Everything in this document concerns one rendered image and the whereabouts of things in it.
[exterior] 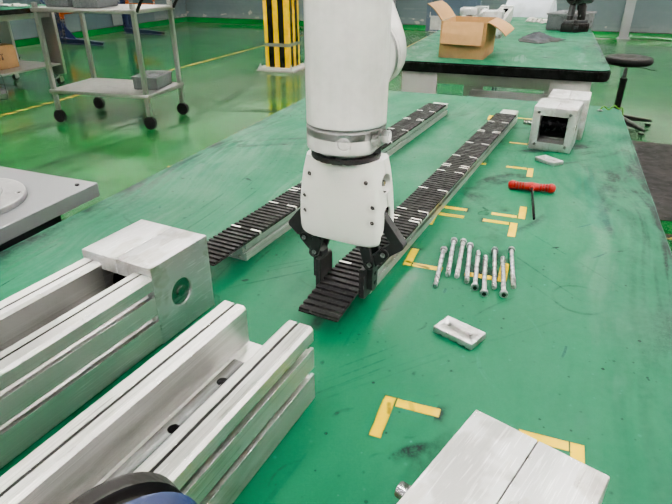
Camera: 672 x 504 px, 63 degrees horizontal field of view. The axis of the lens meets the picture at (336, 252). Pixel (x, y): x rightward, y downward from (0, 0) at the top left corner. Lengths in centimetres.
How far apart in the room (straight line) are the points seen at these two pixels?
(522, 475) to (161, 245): 43
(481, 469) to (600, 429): 22
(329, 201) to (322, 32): 17
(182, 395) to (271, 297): 24
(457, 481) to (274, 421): 18
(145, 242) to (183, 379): 22
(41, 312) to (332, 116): 34
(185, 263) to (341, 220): 18
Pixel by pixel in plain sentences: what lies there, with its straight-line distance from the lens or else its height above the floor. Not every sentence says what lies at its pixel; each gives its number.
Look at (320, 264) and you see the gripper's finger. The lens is 65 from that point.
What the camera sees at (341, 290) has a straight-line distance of 64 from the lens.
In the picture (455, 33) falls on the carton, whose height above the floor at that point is 89.
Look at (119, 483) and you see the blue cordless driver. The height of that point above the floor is 100.
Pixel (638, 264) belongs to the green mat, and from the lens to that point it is 87.
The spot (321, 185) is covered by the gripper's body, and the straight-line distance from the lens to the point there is 60.
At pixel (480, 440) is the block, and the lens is 39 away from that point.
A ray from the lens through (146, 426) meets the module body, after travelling 47.
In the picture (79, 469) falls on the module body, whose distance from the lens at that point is 43.
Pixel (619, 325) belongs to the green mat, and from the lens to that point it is 72.
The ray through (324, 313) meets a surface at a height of 81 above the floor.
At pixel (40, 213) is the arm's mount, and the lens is 100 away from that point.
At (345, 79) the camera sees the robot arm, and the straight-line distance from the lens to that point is 54.
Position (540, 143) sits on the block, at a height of 79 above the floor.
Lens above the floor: 115
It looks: 28 degrees down
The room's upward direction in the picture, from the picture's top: straight up
